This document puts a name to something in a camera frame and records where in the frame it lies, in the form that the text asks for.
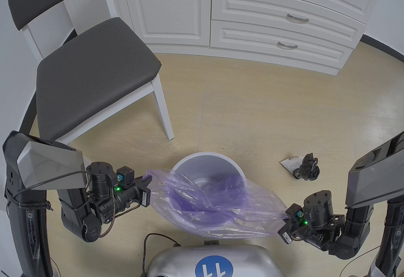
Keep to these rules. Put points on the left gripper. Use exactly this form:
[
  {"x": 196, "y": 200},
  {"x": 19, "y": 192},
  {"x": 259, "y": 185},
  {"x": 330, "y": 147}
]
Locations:
[{"x": 129, "y": 198}]

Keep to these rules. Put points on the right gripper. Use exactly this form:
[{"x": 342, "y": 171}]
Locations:
[{"x": 299, "y": 235}]

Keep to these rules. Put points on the white trash bin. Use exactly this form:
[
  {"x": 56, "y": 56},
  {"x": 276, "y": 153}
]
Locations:
[{"x": 205, "y": 168}]

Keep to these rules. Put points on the black plastic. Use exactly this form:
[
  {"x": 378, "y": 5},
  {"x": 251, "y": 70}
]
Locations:
[{"x": 306, "y": 170}]

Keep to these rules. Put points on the purple plastic bag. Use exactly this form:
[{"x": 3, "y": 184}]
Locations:
[{"x": 205, "y": 212}]

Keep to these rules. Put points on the clear printed wrapper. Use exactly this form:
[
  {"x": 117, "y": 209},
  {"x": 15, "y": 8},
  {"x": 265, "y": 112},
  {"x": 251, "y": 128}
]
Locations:
[{"x": 288, "y": 164}]

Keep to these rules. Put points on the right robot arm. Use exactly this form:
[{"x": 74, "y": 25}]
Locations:
[{"x": 372, "y": 181}]

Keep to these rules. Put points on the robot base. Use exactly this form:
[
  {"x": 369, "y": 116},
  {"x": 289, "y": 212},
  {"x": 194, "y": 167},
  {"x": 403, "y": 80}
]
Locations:
[{"x": 189, "y": 260}]

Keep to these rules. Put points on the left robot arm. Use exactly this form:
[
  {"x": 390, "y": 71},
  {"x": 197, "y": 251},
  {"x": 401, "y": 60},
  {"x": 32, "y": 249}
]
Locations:
[{"x": 47, "y": 162}]

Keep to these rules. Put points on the white chair grey padded seat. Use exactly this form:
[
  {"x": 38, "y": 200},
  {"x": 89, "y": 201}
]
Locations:
[{"x": 94, "y": 73}]

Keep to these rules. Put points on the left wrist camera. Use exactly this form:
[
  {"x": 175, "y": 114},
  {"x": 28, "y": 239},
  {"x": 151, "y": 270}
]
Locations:
[{"x": 124, "y": 174}]

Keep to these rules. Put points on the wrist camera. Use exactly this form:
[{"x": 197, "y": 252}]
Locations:
[
  {"x": 124, "y": 174},
  {"x": 295, "y": 212}
]

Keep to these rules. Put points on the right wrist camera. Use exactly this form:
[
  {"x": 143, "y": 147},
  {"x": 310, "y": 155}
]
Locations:
[{"x": 295, "y": 212}]

